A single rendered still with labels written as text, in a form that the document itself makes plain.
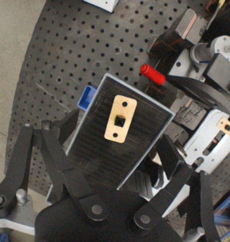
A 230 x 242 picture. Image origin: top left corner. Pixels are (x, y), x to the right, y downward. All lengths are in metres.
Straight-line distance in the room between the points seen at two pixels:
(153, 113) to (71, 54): 0.57
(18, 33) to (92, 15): 1.19
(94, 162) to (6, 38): 1.78
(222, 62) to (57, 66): 0.68
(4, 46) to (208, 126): 1.93
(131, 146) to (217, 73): 0.21
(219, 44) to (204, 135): 0.28
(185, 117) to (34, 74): 0.73
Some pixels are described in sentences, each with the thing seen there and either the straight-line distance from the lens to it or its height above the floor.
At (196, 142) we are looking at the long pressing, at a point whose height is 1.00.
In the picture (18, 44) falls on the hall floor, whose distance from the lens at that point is 1.81.
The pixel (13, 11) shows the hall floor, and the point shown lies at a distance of 1.95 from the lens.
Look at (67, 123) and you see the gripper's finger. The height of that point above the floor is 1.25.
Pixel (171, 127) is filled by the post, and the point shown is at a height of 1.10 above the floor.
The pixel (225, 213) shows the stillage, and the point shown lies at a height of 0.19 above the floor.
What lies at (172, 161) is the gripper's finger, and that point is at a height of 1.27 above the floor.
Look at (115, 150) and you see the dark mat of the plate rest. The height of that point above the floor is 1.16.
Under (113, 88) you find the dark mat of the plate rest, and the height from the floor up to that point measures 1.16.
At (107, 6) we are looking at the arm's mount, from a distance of 0.73.
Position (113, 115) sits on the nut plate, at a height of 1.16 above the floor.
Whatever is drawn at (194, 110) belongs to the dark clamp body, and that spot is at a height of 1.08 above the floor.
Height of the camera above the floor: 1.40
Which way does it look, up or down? 70 degrees down
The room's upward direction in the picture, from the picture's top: 170 degrees counter-clockwise
